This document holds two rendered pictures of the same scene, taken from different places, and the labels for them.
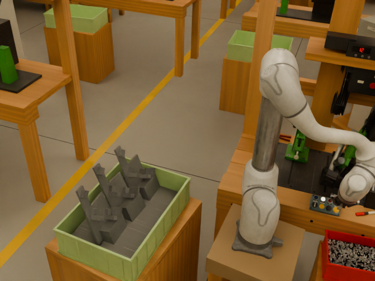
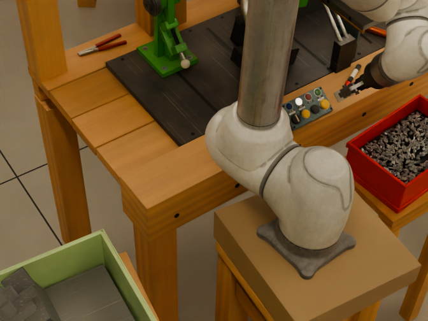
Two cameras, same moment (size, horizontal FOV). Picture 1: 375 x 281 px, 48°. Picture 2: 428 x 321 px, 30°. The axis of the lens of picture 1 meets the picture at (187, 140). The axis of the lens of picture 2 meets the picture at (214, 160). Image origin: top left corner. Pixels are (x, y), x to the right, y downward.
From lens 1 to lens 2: 1.13 m
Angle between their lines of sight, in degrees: 42
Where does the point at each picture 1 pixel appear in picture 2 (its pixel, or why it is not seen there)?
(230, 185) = (158, 187)
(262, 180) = (282, 139)
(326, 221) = (318, 130)
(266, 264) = (362, 256)
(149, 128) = not seen: outside the picture
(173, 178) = (68, 255)
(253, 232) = (335, 228)
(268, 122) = (285, 37)
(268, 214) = (350, 183)
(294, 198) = not seen: hidden behind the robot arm
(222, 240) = (279, 280)
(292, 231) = not seen: hidden behind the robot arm
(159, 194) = (66, 304)
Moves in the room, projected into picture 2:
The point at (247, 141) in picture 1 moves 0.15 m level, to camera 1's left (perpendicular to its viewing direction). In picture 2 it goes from (69, 91) to (32, 119)
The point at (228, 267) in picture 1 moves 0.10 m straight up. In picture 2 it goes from (334, 308) to (341, 284)
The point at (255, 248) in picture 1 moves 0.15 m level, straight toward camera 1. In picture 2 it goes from (335, 248) to (381, 291)
